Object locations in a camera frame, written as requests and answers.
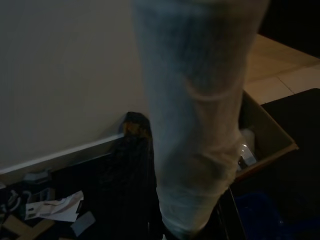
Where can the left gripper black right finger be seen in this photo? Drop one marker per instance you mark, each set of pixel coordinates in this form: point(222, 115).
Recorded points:
point(225, 225)

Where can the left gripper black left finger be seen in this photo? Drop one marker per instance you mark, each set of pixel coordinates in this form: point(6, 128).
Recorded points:
point(137, 175)

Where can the blue dustpan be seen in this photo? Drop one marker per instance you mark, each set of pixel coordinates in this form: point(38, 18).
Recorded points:
point(262, 215)

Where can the grey card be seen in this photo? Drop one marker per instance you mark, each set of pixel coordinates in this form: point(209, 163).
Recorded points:
point(83, 223)

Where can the white baseboard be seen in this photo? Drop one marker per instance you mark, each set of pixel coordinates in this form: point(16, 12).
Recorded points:
point(62, 153)

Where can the clear plastic bottle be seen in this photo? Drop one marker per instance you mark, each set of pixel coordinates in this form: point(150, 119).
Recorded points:
point(246, 147)

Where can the white printed paper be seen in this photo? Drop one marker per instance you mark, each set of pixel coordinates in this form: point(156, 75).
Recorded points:
point(57, 207)

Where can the brown cardboard box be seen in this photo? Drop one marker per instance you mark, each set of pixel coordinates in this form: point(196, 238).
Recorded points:
point(272, 135)

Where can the brown cardboard piece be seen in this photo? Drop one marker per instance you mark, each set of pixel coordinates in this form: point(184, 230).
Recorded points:
point(30, 230)

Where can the dark brown door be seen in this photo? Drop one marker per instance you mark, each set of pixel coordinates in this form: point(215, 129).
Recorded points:
point(295, 22)

